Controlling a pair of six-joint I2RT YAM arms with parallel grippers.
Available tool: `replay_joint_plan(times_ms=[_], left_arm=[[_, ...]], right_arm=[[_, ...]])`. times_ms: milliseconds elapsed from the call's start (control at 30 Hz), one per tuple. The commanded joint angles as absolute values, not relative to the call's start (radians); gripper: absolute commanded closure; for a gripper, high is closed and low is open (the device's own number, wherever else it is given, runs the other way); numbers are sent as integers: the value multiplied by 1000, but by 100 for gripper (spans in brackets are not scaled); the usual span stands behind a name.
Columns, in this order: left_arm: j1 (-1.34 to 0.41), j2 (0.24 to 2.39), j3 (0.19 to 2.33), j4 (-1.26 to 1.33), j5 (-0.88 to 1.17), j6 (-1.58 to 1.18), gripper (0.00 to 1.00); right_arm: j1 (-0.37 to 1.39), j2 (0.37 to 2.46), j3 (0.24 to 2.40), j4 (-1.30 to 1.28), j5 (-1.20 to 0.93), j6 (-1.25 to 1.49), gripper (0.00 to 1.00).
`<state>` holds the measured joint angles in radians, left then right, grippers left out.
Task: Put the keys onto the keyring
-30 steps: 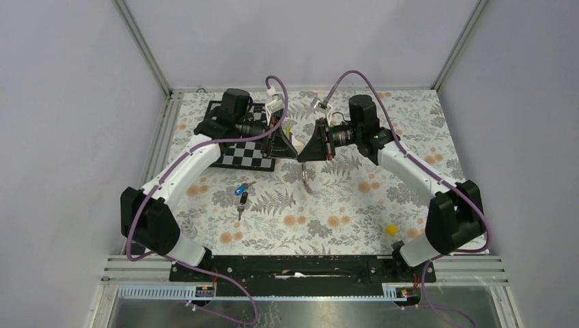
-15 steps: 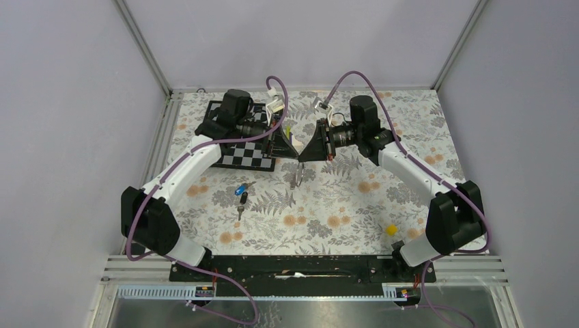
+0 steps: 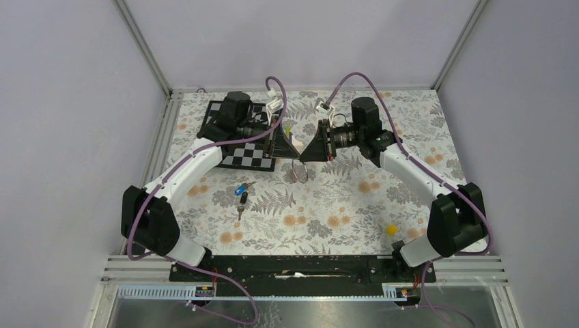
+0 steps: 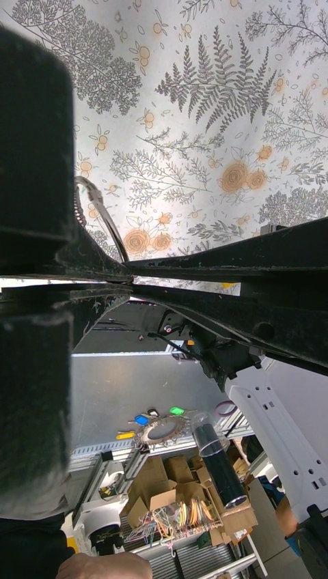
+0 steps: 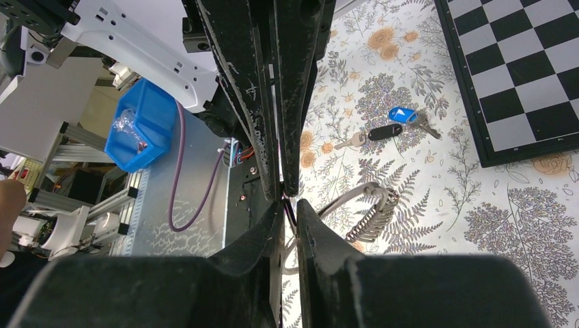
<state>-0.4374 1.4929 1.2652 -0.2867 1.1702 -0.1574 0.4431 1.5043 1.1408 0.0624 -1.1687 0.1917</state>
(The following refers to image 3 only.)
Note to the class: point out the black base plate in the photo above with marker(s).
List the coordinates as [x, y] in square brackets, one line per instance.
[268, 271]

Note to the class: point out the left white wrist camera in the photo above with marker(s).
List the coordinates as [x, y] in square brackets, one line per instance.
[274, 104]

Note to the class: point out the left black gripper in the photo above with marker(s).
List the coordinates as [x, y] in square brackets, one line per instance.
[276, 145]

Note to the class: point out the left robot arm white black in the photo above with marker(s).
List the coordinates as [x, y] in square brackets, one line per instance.
[148, 217]

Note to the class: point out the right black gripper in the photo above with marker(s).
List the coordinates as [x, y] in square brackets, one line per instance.
[321, 149]

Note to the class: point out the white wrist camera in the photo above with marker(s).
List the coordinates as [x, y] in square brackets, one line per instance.
[274, 104]
[329, 110]

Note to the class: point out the blue tag key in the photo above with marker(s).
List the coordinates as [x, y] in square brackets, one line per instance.
[243, 188]

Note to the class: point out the black white chessboard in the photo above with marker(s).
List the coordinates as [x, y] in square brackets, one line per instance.
[250, 156]

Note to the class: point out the metal keyring with keys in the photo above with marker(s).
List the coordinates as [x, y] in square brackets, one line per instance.
[300, 171]

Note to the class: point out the floral patterned mat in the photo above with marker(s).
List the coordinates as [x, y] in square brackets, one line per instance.
[346, 204]

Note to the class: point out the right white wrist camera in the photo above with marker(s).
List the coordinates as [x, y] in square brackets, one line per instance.
[329, 110]

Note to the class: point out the yellow small cube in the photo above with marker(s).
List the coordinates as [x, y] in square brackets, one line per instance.
[391, 230]

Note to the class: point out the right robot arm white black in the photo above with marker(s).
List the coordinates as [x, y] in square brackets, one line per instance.
[456, 210]

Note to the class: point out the white slotted cable duct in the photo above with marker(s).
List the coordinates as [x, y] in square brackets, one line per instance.
[226, 292]

